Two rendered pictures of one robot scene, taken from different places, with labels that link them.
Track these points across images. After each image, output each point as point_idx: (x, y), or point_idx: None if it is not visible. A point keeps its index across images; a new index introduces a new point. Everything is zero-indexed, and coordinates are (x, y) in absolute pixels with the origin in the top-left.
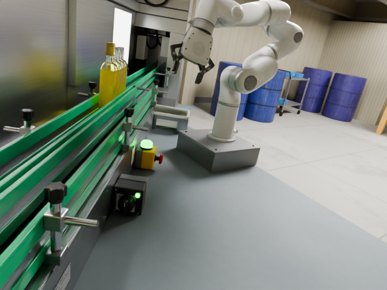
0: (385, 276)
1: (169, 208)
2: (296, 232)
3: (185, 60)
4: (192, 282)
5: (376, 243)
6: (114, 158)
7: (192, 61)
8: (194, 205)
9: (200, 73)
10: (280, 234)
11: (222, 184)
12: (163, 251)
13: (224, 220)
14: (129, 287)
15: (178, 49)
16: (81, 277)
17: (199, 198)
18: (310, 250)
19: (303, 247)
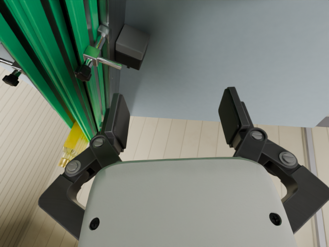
0: (272, 121)
1: (172, 46)
2: (264, 93)
3: (153, 159)
4: (168, 94)
5: (316, 114)
6: (101, 52)
7: (199, 163)
8: (199, 47)
9: (227, 135)
10: (247, 90)
11: (274, 11)
12: (158, 79)
13: (214, 70)
14: (141, 88)
15: (88, 200)
16: (120, 79)
17: (211, 38)
18: (252, 103)
19: (250, 100)
